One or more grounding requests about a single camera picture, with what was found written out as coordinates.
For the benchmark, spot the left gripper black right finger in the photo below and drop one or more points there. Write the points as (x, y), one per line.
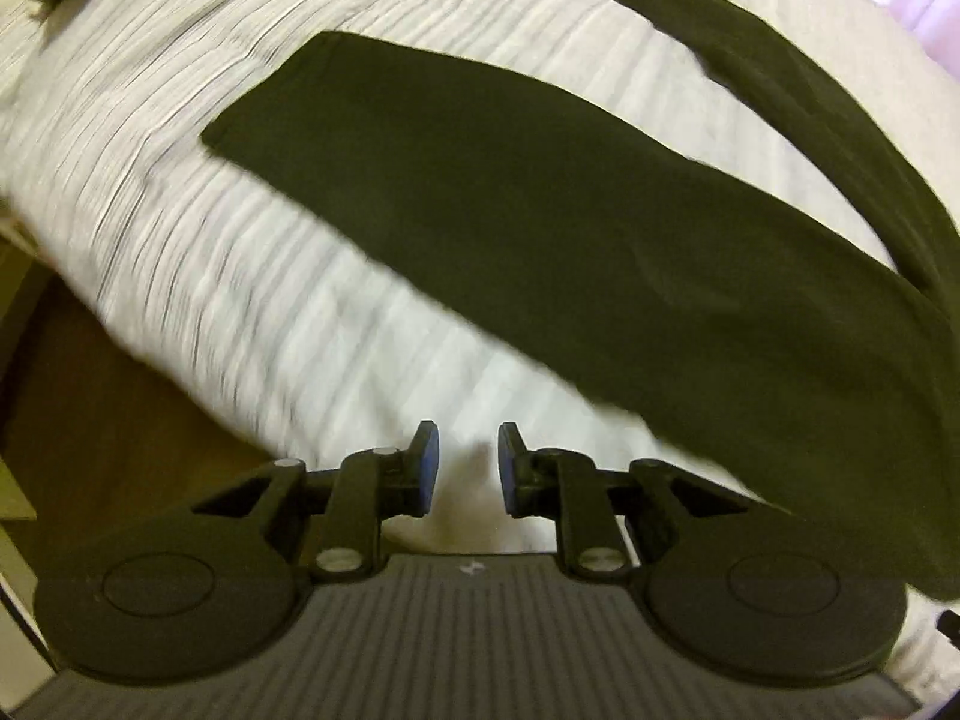
(653, 518)

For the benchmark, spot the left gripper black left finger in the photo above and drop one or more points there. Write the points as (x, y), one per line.
(328, 523)

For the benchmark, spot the white striped bed cover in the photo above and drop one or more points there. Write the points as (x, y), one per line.
(265, 315)

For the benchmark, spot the black trousers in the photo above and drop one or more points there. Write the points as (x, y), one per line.
(736, 327)

